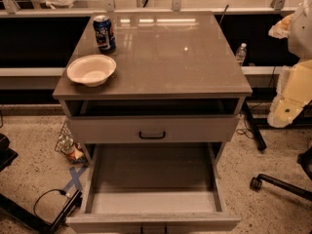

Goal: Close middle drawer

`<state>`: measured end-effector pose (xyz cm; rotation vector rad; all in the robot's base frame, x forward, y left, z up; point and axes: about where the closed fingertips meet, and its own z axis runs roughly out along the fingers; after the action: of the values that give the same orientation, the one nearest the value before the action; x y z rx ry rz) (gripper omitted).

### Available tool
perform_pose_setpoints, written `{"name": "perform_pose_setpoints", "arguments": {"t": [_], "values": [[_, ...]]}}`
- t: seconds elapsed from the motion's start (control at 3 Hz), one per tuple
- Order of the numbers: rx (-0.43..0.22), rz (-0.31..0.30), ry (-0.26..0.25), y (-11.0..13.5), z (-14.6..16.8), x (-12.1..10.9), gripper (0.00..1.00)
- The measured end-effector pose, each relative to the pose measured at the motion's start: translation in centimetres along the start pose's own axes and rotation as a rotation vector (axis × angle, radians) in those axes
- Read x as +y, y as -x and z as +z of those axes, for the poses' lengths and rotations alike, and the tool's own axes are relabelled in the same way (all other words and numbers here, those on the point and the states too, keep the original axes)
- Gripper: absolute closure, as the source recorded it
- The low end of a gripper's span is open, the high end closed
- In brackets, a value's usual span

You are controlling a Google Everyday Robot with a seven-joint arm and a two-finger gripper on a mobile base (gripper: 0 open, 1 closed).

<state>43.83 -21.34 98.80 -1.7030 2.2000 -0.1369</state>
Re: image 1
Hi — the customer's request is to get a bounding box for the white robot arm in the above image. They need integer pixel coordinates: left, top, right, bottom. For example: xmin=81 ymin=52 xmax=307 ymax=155
xmin=267 ymin=0 xmax=312 ymax=128

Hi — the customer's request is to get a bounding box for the top grey drawer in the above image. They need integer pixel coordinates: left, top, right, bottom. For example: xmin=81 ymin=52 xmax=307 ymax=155
xmin=66 ymin=116 xmax=238 ymax=143

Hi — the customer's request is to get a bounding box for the grey drawer cabinet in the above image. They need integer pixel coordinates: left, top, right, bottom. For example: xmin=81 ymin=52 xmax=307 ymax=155
xmin=54 ymin=12 xmax=252 ymax=157

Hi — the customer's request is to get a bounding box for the open middle drawer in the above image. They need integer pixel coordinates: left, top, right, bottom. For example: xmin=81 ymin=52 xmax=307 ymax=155
xmin=67 ymin=143 xmax=240 ymax=234

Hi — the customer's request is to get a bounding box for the white paper bowl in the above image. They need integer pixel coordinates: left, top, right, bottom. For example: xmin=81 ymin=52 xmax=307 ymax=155
xmin=66 ymin=55 xmax=117 ymax=87

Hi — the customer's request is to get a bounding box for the blue soda can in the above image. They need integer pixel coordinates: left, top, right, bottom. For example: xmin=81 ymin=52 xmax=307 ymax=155
xmin=93 ymin=15 xmax=116 ymax=54

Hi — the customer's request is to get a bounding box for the clear plastic water bottle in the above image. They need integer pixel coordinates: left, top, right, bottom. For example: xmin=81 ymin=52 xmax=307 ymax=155
xmin=235 ymin=43 xmax=247 ymax=66

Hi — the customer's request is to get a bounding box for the black office chair base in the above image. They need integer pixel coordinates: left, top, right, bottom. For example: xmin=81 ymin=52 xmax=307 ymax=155
xmin=249 ymin=146 xmax=312 ymax=203

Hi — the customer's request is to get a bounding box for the black stand leg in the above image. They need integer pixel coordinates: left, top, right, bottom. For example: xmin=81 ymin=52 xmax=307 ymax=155
xmin=0 ymin=189 xmax=82 ymax=234

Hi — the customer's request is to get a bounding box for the wire basket with items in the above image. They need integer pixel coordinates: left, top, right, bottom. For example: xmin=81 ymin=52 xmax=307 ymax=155
xmin=55 ymin=123 xmax=87 ymax=164

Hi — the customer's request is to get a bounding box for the black cable on floor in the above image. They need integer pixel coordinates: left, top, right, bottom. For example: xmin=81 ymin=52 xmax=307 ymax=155
xmin=32 ymin=188 xmax=71 ymax=217

